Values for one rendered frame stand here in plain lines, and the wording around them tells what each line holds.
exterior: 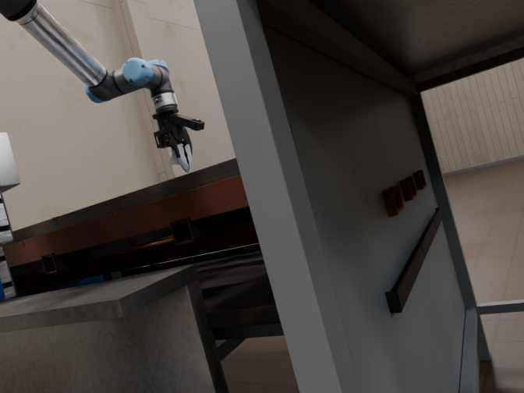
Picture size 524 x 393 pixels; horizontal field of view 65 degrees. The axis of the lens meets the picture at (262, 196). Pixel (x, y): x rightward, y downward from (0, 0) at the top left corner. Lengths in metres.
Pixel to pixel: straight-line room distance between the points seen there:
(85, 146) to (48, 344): 3.47
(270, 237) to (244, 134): 0.09
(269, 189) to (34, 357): 1.02
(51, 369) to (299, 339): 0.94
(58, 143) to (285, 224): 4.12
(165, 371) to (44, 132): 3.64
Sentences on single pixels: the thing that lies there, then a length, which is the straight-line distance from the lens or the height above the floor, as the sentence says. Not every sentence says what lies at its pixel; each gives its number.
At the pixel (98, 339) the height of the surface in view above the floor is 0.56.
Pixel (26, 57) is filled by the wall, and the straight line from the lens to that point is 4.63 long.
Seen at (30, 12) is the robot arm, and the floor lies 1.34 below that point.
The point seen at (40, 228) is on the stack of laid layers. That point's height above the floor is 0.85.
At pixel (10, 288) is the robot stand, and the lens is 0.82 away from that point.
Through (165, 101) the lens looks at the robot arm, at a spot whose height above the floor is 1.14.
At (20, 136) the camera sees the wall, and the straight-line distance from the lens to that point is 4.28.
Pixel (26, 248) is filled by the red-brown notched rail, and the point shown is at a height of 0.80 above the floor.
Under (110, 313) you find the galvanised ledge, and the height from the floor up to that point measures 0.66.
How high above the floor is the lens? 0.78
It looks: 1 degrees down
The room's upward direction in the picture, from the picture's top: 15 degrees counter-clockwise
